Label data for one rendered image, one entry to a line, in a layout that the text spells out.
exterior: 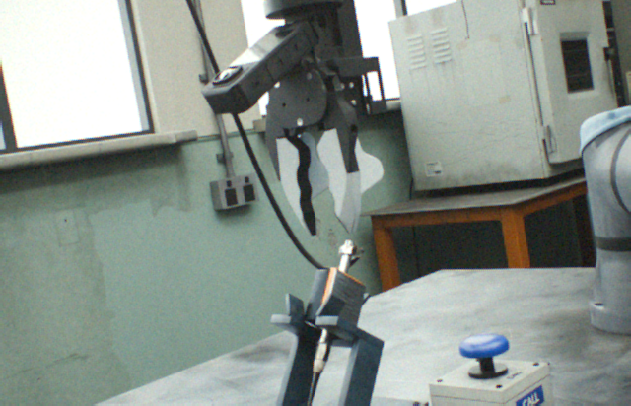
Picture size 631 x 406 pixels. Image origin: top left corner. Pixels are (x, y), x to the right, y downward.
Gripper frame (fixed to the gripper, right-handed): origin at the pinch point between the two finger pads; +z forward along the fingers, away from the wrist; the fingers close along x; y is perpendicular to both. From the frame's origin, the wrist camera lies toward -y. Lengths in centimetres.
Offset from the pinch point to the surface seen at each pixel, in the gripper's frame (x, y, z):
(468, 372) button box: -12.3, 0.8, 13.3
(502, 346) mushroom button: -15.3, 1.6, 11.2
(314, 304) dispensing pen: 0.2, -2.8, 6.9
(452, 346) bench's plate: 4.3, 21.5, 18.2
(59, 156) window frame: 139, 55, -14
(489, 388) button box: -15.6, -1.4, 13.6
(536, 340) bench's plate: -4.4, 25.0, 18.2
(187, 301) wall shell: 147, 91, 32
